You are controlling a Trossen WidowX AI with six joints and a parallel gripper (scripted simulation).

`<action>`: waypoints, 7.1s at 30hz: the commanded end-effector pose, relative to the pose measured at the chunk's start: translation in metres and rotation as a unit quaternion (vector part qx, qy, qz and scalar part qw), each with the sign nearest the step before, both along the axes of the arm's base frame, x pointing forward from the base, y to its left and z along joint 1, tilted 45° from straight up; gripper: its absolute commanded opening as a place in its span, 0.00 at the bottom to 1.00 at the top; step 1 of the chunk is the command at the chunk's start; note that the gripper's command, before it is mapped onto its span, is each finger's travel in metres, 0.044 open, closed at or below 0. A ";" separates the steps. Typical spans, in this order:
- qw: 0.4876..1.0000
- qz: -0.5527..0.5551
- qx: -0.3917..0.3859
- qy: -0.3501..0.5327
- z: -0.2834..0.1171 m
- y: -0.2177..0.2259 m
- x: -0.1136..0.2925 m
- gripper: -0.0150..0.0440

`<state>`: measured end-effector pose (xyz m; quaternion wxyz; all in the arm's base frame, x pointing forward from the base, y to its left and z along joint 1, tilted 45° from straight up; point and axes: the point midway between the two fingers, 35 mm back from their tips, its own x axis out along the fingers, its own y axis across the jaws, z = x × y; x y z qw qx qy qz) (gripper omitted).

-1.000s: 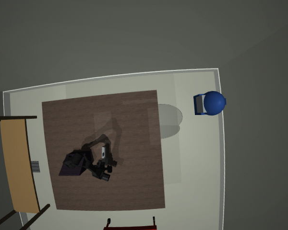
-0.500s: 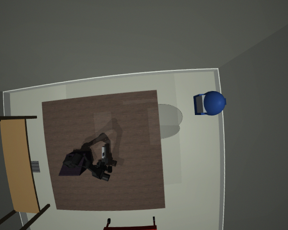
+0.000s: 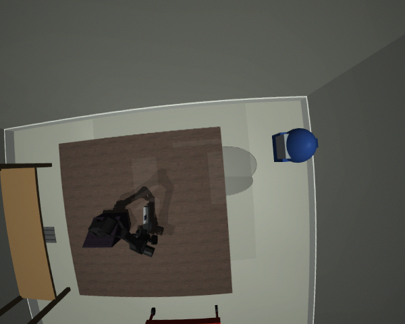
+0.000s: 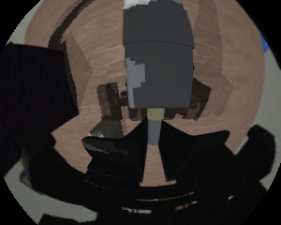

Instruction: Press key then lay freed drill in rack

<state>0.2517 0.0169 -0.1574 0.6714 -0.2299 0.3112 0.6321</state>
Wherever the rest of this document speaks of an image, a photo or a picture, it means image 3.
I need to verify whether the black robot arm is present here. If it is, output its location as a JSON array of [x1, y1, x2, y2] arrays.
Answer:
[[88, 217, 155, 257]]

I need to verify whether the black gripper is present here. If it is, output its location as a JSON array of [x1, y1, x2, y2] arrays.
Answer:
[[132, 233, 158, 245]]

